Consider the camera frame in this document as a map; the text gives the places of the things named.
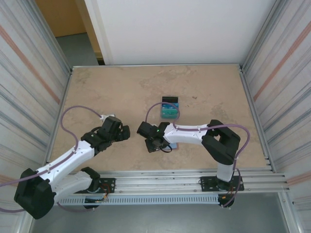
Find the clear acrylic card stand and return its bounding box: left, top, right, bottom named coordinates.
left=160, top=96, right=182, bottom=120

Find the teal card in stand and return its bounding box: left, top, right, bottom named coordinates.
left=161, top=108, right=180, bottom=118

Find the blue card in stand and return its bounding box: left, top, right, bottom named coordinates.
left=161, top=102, right=180, bottom=110

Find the wooden door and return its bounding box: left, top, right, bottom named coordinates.
left=35, top=0, right=104, bottom=60

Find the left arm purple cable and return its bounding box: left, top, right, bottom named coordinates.
left=0, top=105, right=105, bottom=213

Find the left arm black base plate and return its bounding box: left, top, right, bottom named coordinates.
left=72, top=178, right=116, bottom=194

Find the aluminium rail frame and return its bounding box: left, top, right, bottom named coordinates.
left=25, top=169, right=291, bottom=197

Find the grey slotted cable duct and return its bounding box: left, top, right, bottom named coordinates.
left=35, top=195, right=221, bottom=206

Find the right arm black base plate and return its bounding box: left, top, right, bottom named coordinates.
left=200, top=175, right=244, bottom=192

